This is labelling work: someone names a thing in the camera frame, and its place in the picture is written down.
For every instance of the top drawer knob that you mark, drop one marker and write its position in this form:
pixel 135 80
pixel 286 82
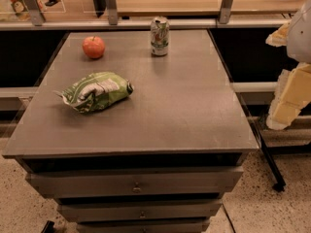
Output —
pixel 136 188

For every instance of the wooden shelf with metal posts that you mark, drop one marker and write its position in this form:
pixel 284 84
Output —
pixel 137 14

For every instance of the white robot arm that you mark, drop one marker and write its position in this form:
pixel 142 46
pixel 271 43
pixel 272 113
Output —
pixel 298 45

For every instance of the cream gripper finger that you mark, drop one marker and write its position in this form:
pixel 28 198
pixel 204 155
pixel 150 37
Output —
pixel 279 37
pixel 292 94

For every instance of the small black object on shelf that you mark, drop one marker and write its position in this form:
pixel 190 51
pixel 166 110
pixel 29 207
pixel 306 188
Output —
pixel 50 3

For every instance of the red apple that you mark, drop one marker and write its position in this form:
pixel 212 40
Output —
pixel 93 47

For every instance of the grey drawer cabinet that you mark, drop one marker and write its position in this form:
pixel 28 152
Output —
pixel 182 135

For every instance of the green chip bag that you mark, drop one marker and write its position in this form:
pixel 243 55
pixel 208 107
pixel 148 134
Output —
pixel 96 92

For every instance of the black table leg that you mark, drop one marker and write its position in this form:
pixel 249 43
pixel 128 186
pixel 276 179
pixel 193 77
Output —
pixel 280 184

